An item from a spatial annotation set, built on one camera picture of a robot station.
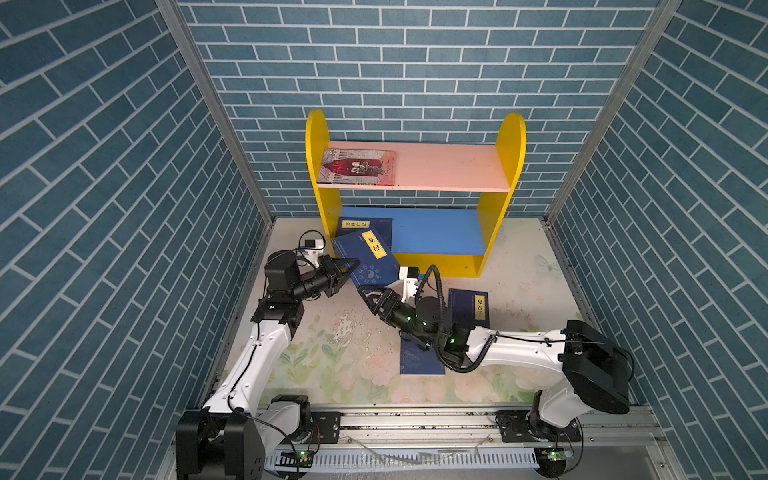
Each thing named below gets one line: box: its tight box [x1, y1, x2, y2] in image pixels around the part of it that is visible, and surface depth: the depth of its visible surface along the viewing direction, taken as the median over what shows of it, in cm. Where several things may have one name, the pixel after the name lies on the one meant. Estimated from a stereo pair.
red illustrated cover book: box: [318, 148, 396, 186], surface depth 78 cm
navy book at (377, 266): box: [332, 227, 400, 289], surface depth 78 cm
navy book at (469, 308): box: [448, 288, 490, 329], surface depth 98 cm
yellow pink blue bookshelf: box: [306, 110, 527, 278], surface depth 80 cm
